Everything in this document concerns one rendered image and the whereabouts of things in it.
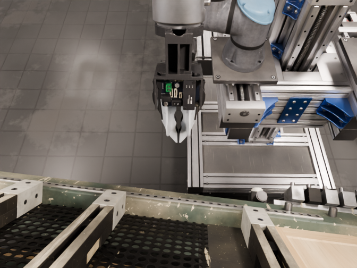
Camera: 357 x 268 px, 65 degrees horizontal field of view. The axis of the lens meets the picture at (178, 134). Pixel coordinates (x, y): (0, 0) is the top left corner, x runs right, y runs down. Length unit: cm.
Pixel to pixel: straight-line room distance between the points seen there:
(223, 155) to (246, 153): 14
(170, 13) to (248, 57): 63
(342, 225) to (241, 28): 66
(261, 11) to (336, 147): 156
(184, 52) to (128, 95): 190
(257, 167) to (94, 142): 114
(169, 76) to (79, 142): 178
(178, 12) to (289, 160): 155
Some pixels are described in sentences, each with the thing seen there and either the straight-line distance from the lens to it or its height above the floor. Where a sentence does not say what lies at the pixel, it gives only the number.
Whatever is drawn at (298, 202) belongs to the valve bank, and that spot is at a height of 74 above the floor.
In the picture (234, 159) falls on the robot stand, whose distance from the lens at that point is 177.
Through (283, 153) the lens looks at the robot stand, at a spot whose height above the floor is 21.
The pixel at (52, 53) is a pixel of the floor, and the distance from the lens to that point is 282.
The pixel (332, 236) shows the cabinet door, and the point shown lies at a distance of 99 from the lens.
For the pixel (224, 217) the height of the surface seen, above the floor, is 90.
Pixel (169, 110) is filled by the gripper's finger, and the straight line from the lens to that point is 49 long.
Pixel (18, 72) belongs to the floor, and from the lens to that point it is 278.
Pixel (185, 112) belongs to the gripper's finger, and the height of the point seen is 137.
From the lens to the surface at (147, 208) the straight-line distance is 91.
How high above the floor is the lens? 177
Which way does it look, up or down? 59 degrees down
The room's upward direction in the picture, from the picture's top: straight up
